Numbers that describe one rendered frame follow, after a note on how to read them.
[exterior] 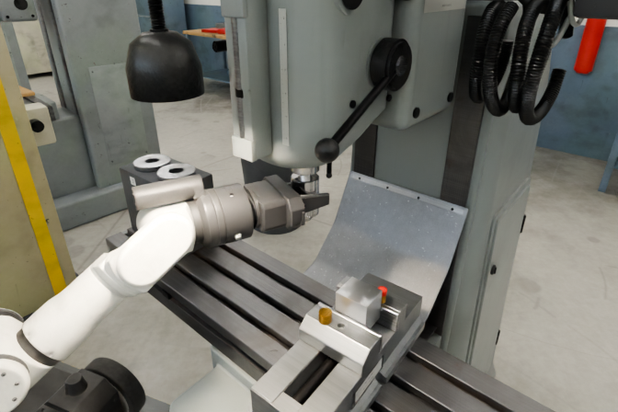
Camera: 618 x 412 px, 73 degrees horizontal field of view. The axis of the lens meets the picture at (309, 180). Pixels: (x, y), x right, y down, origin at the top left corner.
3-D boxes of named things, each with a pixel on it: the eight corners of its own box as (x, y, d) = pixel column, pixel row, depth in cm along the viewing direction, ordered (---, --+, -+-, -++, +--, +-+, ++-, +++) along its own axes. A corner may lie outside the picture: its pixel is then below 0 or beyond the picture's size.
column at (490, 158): (433, 513, 135) (556, -20, 68) (323, 425, 162) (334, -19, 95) (487, 405, 170) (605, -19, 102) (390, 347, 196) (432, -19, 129)
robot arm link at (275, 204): (306, 189, 62) (229, 207, 57) (305, 244, 66) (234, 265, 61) (271, 160, 72) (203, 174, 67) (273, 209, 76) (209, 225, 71)
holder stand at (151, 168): (181, 259, 101) (169, 186, 93) (131, 230, 113) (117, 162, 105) (220, 237, 110) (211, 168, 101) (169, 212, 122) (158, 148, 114)
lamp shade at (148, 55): (117, 102, 39) (103, 32, 37) (147, 85, 46) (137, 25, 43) (192, 103, 39) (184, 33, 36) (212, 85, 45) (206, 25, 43)
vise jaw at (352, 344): (361, 377, 63) (363, 358, 61) (298, 338, 70) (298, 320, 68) (381, 351, 67) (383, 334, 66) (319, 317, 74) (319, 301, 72)
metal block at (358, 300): (364, 336, 69) (366, 307, 66) (334, 319, 72) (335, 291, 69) (380, 317, 72) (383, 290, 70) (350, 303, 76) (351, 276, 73)
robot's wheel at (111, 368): (86, 408, 125) (70, 360, 117) (99, 394, 129) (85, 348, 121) (140, 431, 119) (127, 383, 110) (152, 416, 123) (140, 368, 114)
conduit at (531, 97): (526, 141, 61) (563, -15, 52) (425, 120, 71) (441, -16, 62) (556, 114, 74) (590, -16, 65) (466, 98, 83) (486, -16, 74)
